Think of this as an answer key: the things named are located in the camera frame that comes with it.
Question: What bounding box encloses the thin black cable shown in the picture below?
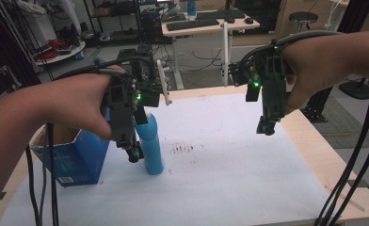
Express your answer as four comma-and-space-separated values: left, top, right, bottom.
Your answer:
24, 143, 41, 226

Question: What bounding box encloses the person's left hand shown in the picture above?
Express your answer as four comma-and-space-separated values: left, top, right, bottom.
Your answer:
42, 65, 127, 141

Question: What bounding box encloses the wooden desk with white legs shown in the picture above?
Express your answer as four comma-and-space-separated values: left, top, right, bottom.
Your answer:
161, 14, 262, 91

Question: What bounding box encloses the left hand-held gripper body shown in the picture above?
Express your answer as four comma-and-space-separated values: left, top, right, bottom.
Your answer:
103, 57, 162, 149

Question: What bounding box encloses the white machine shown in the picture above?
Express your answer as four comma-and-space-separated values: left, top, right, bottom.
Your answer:
15, 0, 82, 46

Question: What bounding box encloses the person's right hand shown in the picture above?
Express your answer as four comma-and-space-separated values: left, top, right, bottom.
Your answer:
280, 32, 355, 116

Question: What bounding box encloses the black round stool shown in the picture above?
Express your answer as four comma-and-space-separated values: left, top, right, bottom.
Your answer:
288, 11, 319, 33

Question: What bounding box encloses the black keyboard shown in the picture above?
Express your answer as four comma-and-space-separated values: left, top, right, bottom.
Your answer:
166, 18, 220, 32

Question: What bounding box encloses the blue plastic bottle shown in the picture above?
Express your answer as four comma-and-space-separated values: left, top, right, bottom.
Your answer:
135, 112, 165, 176

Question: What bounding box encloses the blue can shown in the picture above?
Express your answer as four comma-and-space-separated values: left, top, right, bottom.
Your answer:
186, 0, 197, 17

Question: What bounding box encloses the white plastic bar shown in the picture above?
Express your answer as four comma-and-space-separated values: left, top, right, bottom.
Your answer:
155, 58, 173, 106

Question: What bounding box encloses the round white table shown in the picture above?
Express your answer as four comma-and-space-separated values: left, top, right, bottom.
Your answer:
31, 40, 87, 66

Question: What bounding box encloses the red cable coil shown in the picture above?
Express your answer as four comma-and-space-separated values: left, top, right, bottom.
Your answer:
34, 38, 70, 62

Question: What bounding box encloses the black computer case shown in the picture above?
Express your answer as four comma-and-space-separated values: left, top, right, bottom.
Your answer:
139, 8, 166, 44

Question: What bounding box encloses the dark curtain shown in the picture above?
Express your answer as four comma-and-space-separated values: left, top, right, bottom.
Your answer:
0, 0, 43, 109
337, 0, 369, 34

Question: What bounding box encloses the thick grey cable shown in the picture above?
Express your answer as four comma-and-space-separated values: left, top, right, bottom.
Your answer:
238, 29, 345, 70

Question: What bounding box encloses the thick black cable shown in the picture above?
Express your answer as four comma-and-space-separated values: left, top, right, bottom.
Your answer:
45, 56, 144, 226

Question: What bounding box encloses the black round stand base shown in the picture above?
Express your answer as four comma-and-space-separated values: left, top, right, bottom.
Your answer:
338, 77, 369, 101

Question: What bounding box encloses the blue cardboard box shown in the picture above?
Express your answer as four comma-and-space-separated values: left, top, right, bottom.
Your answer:
28, 107, 112, 188

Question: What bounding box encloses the black floor cable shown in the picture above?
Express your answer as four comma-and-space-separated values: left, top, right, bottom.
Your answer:
184, 46, 225, 73

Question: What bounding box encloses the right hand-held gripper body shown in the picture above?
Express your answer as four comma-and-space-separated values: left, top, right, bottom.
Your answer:
229, 46, 296, 122

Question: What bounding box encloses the black shelf rack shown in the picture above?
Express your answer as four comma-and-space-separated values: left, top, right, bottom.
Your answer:
83, 0, 143, 42

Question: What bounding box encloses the white table mat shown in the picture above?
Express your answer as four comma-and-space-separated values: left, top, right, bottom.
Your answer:
0, 92, 330, 226

